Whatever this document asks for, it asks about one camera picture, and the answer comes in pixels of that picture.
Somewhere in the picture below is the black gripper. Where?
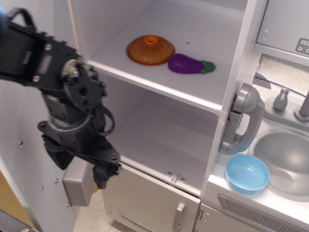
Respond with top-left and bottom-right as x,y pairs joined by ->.
38,113 -> 120,189

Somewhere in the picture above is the white toy fridge door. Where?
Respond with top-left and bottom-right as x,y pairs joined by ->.
0,0 -> 79,232

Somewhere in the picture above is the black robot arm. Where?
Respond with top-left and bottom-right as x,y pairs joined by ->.
0,7 -> 121,189

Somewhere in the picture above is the grey ice dispenser panel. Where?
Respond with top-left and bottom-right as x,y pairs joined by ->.
63,157 -> 95,206

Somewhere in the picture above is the white lower freezer door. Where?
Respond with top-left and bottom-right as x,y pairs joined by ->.
102,165 -> 200,232

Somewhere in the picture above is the plywood board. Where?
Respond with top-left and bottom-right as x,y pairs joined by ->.
0,173 -> 35,228

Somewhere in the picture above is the black equipment base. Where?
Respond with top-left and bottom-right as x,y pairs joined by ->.
0,210 -> 38,232

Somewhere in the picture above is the orange toy pot lid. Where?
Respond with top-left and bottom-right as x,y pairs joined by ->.
126,35 -> 175,66

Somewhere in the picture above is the purple toy eggplant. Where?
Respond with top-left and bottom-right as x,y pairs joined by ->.
168,53 -> 216,74

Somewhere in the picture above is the white toy kitchen cabinet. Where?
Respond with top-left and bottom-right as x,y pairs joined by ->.
71,0 -> 309,232

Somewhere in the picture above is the light blue plastic bowl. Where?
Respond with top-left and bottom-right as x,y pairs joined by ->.
225,155 -> 270,196

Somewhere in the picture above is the grey toy telephone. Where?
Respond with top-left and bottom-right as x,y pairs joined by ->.
219,83 -> 265,155

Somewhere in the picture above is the grey toy sink basin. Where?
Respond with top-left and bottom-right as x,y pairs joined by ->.
248,129 -> 309,202

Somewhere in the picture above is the grey toy faucet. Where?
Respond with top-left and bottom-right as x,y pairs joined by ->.
264,87 -> 309,132

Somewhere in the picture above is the grey oven vent panel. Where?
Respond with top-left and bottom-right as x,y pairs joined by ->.
217,194 -> 309,232

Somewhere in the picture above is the grey toy microwave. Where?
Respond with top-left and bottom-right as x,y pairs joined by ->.
254,0 -> 309,66

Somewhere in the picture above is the grey lower door handle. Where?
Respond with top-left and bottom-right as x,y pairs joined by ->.
172,203 -> 185,232

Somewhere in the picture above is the blue cable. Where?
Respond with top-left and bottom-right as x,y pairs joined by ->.
253,75 -> 307,99

